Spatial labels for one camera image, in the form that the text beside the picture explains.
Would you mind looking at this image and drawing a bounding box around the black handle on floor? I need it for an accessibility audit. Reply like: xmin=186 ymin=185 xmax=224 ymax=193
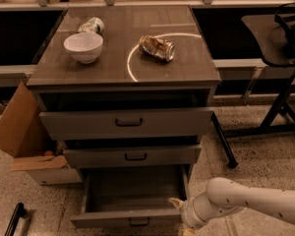
xmin=4 ymin=203 xmax=28 ymax=236

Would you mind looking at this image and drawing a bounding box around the grey middle drawer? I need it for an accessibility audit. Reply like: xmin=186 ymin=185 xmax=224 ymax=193
xmin=64 ymin=145 xmax=201 ymax=168

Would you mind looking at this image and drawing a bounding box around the grey bottom drawer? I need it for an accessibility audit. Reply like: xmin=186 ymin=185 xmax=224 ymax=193
xmin=71 ymin=165 xmax=189 ymax=228

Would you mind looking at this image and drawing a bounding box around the grey top drawer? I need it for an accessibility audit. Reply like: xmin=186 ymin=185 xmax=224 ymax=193
xmin=39 ymin=108 xmax=212 ymax=141

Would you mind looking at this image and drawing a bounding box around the open cardboard box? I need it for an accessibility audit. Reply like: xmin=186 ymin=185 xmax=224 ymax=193
xmin=0 ymin=82 xmax=82 ymax=185

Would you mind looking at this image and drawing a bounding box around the black side table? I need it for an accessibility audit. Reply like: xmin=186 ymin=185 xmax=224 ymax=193
xmin=224 ymin=2 xmax=295 ymax=138

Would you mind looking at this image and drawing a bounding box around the black metal leg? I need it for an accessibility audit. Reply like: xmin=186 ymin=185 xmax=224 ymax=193
xmin=211 ymin=113 xmax=238 ymax=168

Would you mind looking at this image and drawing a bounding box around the grey drawer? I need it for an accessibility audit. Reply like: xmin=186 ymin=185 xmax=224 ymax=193
xmin=39 ymin=108 xmax=212 ymax=141
xmin=64 ymin=145 xmax=201 ymax=168
xmin=71 ymin=165 xmax=189 ymax=228

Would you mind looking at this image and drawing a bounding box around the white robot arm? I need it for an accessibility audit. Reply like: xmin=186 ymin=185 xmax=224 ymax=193
xmin=169 ymin=177 xmax=295 ymax=229

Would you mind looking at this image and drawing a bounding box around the white ceramic bowl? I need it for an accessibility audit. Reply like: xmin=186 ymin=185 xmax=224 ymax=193
xmin=63 ymin=32 xmax=103 ymax=64

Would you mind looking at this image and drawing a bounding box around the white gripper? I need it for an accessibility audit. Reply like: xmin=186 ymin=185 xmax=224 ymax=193
xmin=168 ymin=193 xmax=219 ymax=229

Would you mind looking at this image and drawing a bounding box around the crushed aluminium can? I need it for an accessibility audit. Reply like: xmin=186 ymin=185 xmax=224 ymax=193
xmin=139 ymin=35 xmax=175 ymax=62

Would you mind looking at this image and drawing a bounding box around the grey drawer cabinet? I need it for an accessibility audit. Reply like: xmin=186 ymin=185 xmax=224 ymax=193
xmin=26 ymin=5 xmax=222 ymax=182

